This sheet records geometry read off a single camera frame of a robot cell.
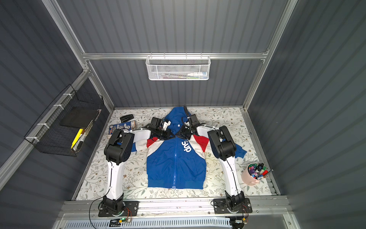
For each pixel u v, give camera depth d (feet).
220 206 2.40
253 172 2.38
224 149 1.95
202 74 2.94
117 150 1.90
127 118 3.64
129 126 3.45
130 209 2.39
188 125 3.12
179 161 2.90
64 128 2.38
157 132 2.98
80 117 2.53
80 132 2.41
